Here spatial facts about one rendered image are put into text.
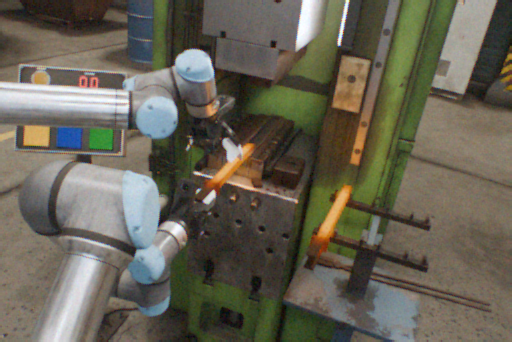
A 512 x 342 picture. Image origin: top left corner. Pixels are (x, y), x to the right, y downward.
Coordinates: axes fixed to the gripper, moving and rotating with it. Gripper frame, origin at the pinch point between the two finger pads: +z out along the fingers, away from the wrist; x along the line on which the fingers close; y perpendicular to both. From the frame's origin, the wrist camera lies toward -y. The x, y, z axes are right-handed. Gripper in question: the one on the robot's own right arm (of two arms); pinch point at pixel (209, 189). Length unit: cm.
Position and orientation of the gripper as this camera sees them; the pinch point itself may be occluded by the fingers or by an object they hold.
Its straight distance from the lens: 123.1
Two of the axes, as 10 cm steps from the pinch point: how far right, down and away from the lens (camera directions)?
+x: 9.4, 2.5, -2.2
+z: 3.1, -4.1, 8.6
